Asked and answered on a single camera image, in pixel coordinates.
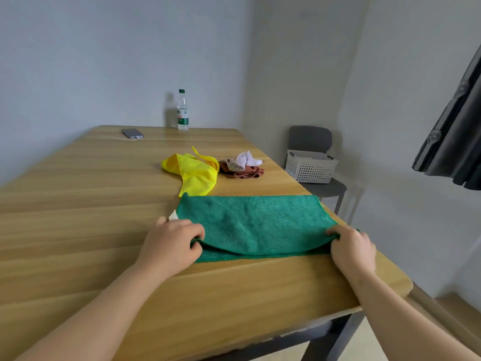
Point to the person's left hand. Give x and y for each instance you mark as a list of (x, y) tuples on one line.
[(169, 248)]

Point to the person's right hand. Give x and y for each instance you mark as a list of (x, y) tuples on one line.
[(353, 253)]

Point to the yellow cloth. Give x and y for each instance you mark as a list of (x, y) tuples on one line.
[(195, 172)]

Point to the white plastic basket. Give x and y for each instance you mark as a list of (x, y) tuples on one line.
[(311, 169)]

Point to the green cloth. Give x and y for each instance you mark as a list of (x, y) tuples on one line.
[(263, 221)]

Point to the lilac dotted white cloth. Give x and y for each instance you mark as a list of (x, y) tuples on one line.
[(242, 160)]

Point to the person's right forearm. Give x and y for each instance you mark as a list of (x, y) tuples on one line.
[(413, 319)]

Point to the person's left forearm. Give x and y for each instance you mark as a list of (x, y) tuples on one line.
[(82, 315)]

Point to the wooden table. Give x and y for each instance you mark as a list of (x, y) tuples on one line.
[(75, 221)]

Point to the grey chair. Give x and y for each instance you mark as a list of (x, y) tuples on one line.
[(310, 138)]

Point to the clear green-label water bottle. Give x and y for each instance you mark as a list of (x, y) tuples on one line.
[(183, 112)]

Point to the dark grey curtain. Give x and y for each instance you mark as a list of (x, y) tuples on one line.
[(452, 146)]

